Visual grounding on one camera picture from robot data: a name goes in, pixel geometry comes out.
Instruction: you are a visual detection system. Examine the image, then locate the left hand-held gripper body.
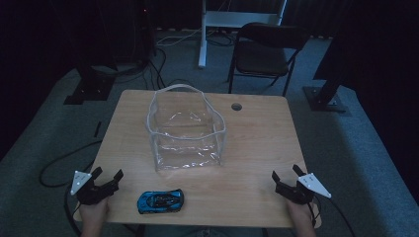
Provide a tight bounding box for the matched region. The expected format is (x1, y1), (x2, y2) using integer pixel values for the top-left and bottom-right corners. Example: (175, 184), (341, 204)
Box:
(69, 170), (121, 206)

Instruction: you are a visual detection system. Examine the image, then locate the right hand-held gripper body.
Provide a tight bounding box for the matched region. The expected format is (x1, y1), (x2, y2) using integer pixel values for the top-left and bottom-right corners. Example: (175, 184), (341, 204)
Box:
(275, 173), (332, 205)

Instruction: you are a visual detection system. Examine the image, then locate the blue toy car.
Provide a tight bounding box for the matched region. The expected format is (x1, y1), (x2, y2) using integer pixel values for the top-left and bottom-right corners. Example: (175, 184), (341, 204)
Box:
(136, 188), (185, 215)

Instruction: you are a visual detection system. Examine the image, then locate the transparent plastic bag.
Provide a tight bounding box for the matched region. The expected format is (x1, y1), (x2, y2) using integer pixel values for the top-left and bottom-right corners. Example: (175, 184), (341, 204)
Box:
(146, 83), (227, 172)

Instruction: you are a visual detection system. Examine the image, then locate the person's right hand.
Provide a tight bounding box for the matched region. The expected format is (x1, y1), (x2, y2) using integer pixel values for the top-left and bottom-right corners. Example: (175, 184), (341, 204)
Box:
(286, 200), (315, 228)

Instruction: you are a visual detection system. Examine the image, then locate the person's left hand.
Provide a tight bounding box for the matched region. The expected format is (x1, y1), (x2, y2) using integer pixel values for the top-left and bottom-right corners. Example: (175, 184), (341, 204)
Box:
(78, 197), (111, 228)

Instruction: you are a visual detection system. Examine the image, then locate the black metal stand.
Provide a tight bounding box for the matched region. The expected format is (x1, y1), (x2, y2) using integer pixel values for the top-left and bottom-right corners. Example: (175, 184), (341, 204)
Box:
(63, 62), (117, 106)
(302, 36), (348, 114)

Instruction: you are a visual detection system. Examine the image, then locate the black folding chair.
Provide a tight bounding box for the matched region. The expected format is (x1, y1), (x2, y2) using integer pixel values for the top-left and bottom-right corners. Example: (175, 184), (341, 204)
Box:
(226, 22), (310, 98)

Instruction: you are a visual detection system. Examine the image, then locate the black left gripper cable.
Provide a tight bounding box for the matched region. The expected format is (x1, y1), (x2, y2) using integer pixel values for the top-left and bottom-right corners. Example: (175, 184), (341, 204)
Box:
(63, 186), (82, 237)

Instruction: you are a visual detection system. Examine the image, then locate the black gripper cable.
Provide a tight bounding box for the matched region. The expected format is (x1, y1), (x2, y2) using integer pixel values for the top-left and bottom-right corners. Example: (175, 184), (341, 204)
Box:
(307, 194), (356, 237)
(63, 186), (82, 237)

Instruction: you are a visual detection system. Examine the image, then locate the black floor cable loop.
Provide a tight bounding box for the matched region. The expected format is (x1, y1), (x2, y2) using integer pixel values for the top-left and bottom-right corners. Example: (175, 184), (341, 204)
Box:
(39, 139), (103, 189)

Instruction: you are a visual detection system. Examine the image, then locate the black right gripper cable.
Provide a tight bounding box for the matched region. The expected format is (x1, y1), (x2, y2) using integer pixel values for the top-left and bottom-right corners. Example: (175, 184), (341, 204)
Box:
(307, 194), (356, 237)

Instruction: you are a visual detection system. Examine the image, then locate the bundle of black floor cables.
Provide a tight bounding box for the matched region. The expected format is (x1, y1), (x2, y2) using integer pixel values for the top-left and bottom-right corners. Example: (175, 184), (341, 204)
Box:
(115, 47), (199, 92)

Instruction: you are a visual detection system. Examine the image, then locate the white floor cable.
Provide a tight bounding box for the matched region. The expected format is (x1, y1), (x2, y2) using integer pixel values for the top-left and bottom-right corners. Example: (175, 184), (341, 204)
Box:
(156, 29), (203, 47)

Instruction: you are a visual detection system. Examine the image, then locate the white desk frame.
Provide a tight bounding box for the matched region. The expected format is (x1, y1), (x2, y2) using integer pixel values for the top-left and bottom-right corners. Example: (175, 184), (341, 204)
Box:
(198, 0), (288, 69)

